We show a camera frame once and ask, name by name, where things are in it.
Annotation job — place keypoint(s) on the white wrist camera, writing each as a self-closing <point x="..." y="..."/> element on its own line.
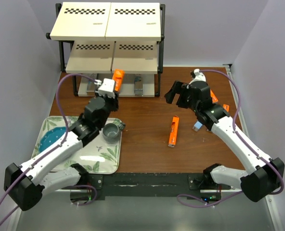
<point x="107" y="88"/>
<point x="197" y="75"/>

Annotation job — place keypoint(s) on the light blue toothpaste box tilted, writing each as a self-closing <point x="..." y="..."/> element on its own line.
<point x="197" y="126"/>

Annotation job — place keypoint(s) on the black frame three-tier shelf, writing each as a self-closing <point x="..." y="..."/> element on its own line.
<point x="100" y="37"/>

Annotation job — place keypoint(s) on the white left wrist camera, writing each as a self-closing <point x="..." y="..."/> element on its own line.
<point x="107" y="88"/>

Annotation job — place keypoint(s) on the metallic blue toothpaste box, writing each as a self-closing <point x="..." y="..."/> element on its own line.
<point x="138" y="86"/>

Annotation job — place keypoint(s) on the silver blue toothpaste box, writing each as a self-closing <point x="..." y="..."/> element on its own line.
<point x="91" y="87"/>

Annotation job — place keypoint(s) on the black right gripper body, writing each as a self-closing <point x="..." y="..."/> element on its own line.
<point x="191" y="104"/>

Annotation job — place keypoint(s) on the grey ceramic mug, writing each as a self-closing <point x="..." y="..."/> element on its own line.
<point x="112" y="131"/>

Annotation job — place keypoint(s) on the teal dotted plate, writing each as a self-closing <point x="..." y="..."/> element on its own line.
<point x="50" y="137"/>

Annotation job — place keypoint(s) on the leaf-patterned white tray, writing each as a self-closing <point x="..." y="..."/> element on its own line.
<point x="96" y="157"/>

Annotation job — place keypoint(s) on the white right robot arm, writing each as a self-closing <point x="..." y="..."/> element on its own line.
<point x="262" y="175"/>

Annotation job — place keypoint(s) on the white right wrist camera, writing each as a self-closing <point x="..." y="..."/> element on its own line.
<point x="197" y="75"/>

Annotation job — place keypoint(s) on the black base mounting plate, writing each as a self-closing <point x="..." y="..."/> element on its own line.
<point x="153" y="185"/>

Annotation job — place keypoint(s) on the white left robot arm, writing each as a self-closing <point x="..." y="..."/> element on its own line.
<point x="27" y="183"/>

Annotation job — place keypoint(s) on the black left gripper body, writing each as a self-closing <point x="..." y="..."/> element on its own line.
<point x="111" y="104"/>

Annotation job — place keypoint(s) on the orange toothpaste box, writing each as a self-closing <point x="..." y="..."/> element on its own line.
<point x="118" y="76"/>
<point x="173" y="131"/>
<point x="213" y="96"/>
<point x="226" y="107"/>

